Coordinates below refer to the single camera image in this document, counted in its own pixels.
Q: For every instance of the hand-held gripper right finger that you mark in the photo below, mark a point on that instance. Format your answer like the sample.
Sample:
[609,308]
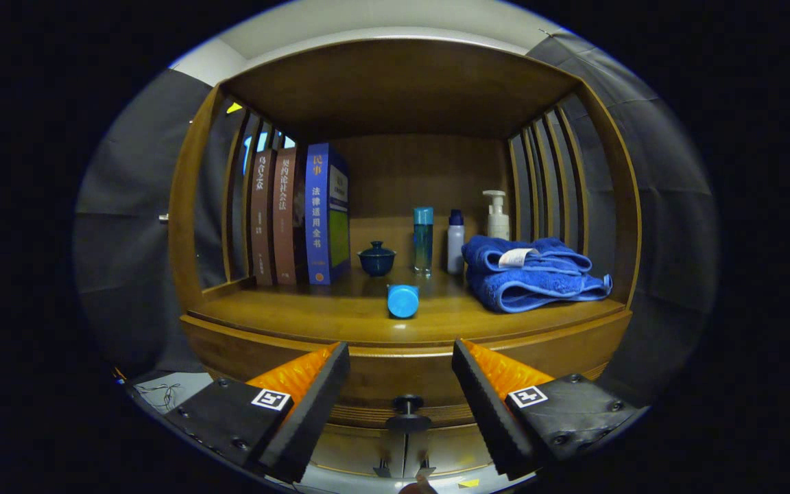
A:
[487,412]

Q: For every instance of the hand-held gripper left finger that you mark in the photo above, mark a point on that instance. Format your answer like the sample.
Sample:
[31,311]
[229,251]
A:
[309,418]

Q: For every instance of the blue cosmetic tube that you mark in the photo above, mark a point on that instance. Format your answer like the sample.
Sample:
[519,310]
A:
[403,302]

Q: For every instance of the wooden countertop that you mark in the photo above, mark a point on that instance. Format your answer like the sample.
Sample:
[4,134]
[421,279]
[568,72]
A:
[340,309]

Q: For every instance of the wooden cabinet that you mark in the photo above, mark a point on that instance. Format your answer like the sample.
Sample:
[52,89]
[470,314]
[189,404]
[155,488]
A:
[402,89]

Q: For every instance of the blue folded towel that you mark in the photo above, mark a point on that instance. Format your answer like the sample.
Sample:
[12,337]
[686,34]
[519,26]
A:
[532,281]

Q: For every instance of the white bottle blue cap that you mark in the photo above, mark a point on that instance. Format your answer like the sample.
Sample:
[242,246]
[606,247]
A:
[456,247]

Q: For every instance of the blue lidded tea bowl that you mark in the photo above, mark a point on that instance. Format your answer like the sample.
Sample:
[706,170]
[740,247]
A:
[376,261]

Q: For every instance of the blue glass bottle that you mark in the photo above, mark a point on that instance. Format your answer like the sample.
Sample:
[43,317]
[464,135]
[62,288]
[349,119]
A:
[423,240]

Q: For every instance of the white pump bottle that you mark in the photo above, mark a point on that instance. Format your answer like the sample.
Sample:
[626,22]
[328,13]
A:
[498,223]

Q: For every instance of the thick blue book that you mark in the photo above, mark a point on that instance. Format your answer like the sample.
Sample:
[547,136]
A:
[318,219]

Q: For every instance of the brown book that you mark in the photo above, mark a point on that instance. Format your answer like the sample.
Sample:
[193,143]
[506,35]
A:
[285,219]
[262,219]

